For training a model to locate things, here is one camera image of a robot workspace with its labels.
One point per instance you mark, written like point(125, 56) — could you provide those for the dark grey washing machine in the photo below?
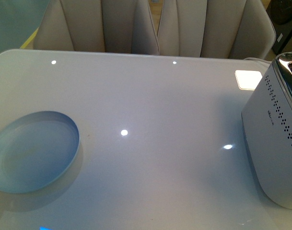
point(280, 14)

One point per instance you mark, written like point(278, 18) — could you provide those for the light blue plate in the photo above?
point(35, 150)

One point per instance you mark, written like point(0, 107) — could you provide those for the white chrome two-slot toaster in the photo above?
point(267, 123)

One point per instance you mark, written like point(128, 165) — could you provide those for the beige chair left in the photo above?
point(113, 26)

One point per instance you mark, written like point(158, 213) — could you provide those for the beige chair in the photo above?
point(113, 26)
point(235, 29)

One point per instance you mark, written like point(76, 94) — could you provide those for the beige chair right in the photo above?
point(235, 29)

